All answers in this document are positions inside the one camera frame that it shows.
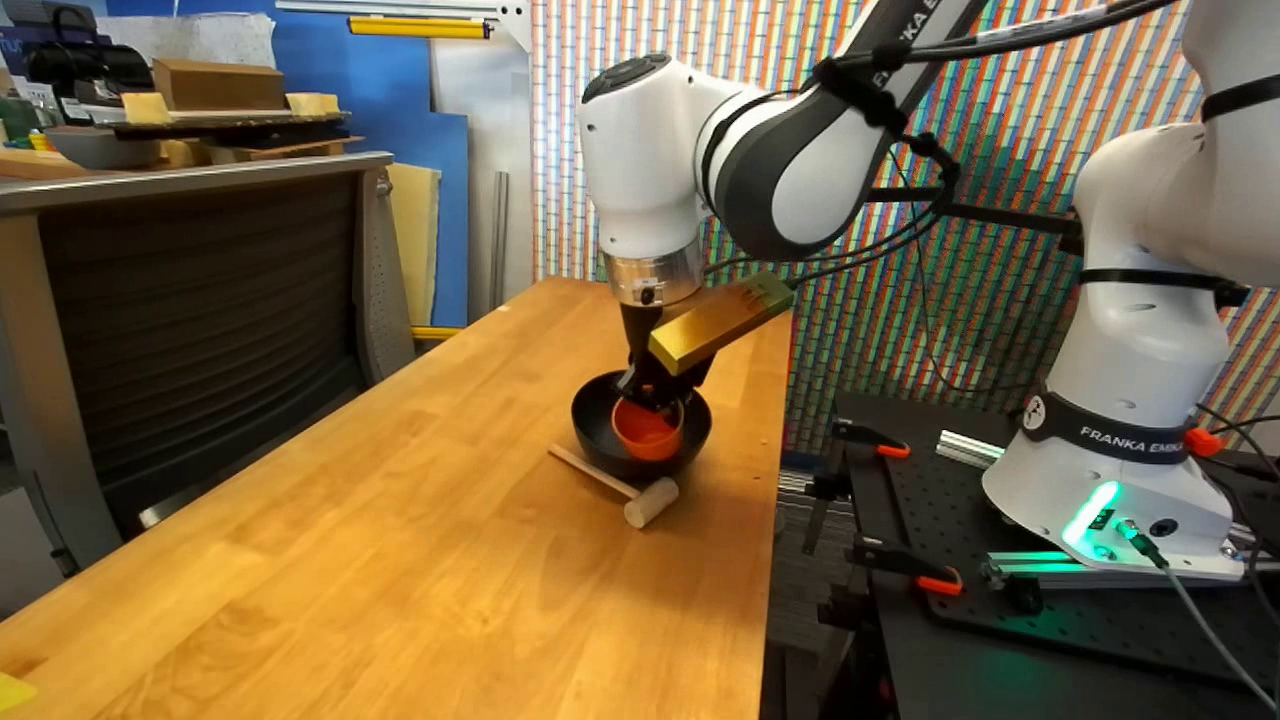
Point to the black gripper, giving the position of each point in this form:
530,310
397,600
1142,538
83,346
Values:
641,342

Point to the orange plastic cup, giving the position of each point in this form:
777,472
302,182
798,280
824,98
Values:
648,439

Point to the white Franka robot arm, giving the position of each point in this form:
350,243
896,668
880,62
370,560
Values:
1147,266

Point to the black bowl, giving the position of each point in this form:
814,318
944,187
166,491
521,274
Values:
592,432

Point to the light wooden mallet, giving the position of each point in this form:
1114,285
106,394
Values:
648,503

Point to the black table clamp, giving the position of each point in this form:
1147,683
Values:
817,503

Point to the tall yellow foam board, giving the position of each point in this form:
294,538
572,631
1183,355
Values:
413,247

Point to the colourful patterned backdrop panel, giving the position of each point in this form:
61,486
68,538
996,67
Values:
987,304

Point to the yellow bar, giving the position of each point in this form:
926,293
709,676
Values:
417,25

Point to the yellow foam block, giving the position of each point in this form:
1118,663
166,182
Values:
312,107

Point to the black perforated breadboard table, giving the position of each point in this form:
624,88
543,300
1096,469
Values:
1067,624

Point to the grey metal cabinet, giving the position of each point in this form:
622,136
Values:
184,335

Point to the brown wooden box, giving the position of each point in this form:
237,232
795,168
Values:
222,86

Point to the black equipment pile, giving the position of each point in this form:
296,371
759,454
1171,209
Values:
87,62

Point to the yellow sticky note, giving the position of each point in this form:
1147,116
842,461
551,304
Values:
18,693

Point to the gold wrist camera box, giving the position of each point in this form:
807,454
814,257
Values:
715,328

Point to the short aluminium rail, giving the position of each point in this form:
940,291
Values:
964,451

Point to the long aluminium rail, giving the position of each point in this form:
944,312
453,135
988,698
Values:
1067,565

